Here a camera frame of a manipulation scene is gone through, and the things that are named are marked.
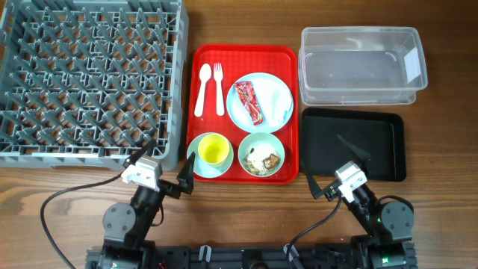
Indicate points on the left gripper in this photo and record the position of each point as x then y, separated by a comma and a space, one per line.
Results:
185, 179

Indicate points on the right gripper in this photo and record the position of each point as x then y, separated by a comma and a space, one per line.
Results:
329, 191

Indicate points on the small light blue saucer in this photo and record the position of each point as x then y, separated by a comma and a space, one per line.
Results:
201, 168

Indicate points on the yellow cup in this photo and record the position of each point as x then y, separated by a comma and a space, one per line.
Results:
214, 149

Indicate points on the rice and food leftovers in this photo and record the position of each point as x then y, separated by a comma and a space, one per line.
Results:
261, 159

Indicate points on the green bowl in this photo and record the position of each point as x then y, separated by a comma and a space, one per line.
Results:
258, 138

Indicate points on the white plastic fork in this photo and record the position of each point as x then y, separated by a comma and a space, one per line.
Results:
218, 77

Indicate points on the clear plastic wrapper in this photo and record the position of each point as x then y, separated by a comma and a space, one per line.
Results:
277, 104

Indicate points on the large light blue plate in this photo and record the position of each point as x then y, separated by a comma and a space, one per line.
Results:
240, 117

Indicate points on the white plastic spoon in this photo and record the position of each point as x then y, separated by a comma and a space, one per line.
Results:
205, 74

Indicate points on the red snack wrapper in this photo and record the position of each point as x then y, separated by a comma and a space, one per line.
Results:
249, 100

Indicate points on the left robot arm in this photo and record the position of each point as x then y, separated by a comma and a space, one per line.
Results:
127, 224

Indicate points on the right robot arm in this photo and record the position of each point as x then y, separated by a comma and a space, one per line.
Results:
387, 221

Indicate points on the black waste tray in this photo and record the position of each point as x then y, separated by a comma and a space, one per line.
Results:
381, 134

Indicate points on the grey dishwasher rack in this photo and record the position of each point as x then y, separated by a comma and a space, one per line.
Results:
88, 83

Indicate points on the red plastic tray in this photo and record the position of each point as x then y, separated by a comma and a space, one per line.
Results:
238, 60

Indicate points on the clear plastic bin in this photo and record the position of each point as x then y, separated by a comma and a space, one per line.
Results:
361, 65

